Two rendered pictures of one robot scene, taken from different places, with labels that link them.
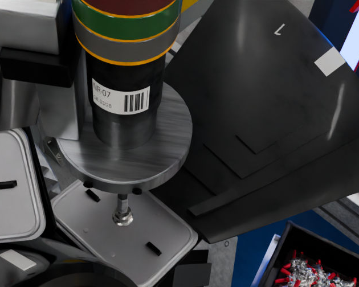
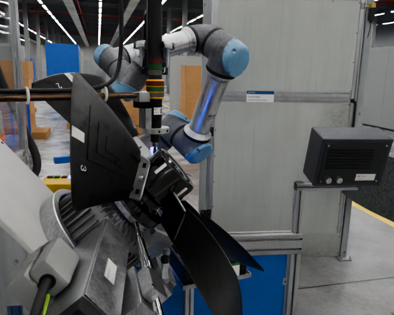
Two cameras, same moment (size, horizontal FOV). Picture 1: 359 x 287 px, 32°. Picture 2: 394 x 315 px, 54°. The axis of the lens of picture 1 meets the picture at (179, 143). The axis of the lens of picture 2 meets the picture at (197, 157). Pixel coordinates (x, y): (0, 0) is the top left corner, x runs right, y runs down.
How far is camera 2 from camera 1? 85 cm
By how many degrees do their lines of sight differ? 55
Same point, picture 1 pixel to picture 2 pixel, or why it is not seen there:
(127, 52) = (161, 94)
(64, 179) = not seen: outside the picture
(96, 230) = not seen: hidden behind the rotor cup
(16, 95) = (132, 129)
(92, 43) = (156, 94)
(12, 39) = (143, 99)
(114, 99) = (158, 110)
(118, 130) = (158, 120)
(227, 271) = not seen: hidden behind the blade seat
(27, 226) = (148, 154)
